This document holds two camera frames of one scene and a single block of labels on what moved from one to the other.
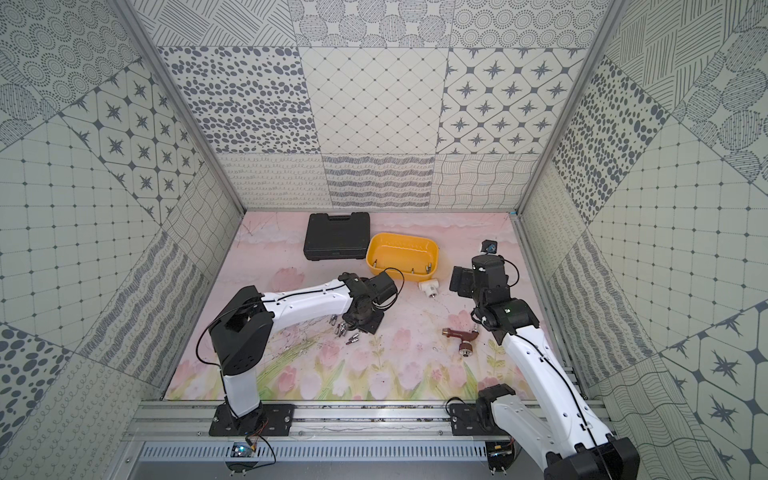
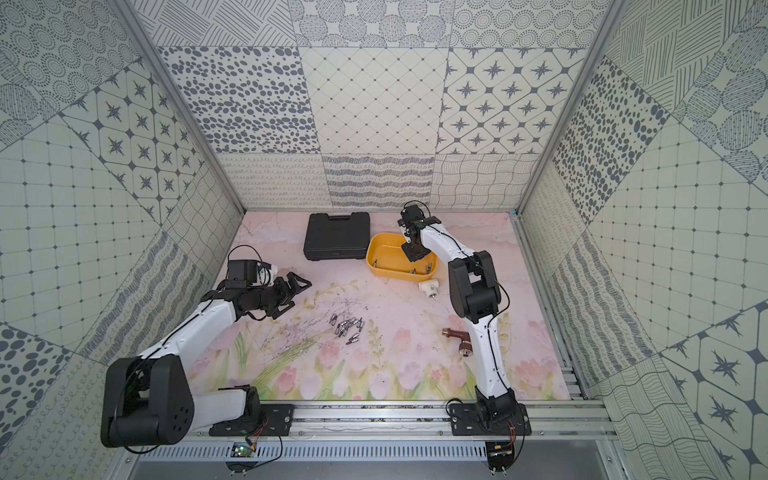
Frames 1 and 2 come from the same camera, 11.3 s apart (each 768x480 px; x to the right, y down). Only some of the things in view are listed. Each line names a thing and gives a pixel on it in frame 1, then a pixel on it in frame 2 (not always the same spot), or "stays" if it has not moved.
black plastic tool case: (334, 237) stays
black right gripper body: (465, 278) -> (414, 251)
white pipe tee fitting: (430, 287) stays
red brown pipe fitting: (466, 347) stays
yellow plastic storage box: (414, 256) stays
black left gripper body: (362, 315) -> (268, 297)
